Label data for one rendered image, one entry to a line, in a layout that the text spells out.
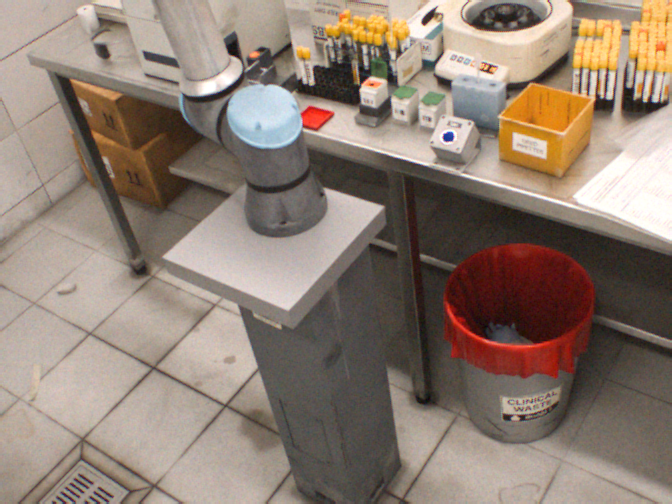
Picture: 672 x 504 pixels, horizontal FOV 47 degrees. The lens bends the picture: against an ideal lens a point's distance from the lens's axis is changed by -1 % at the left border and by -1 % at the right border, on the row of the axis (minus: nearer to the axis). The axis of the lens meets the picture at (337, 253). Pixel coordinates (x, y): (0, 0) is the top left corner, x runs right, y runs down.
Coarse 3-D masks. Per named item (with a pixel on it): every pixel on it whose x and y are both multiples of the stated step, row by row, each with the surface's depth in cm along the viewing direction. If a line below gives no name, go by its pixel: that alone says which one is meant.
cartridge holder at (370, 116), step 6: (390, 96) 167; (360, 102) 167; (384, 102) 166; (390, 102) 168; (360, 108) 167; (366, 108) 166; (372, 108) 165; (378, 108) 165; (384, 108) 166; (390, 108) 168; (360, 114) 168; (366, 114) 167; (372, 114) 166; (378, 114) 165; (384, 114) 167; (354, 120) 168; (360, 120) 167; (366, 120) 166; (372, 120) 165; (378, 120) 166; (372, 126) 166
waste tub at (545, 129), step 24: (528, 96) 152; (552, 96) 150; (576, 96) 147; (504, 120) 145; (528, 120) 156; (552, 120) 154; (576, 120) 141; (504, 144) 148; (528, 144) 145; (552, 144) 141; (576, 144) 145; (552, 168) 145
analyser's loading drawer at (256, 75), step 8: (256, 64) 179; (248, 72) 178; (256, 72) 180; (264, 72) 175; (272, 72) 178; (256, 80) 179; (264, 80) 176; (272, 80) 178; (280, 80) 178; (288, 80) 174; (296, 80) 177; (288, 88) 175; (296, 88) 178
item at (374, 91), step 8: (368, 80) 165; (376, 80) 165; (384, 80) 164; (368, 88) 164; (376, 88) 163; (384, 88) 165; (368, 96) 164; (376, 96) 163; (384, 96) 166; (368, 104) 166; (376, 104) 164
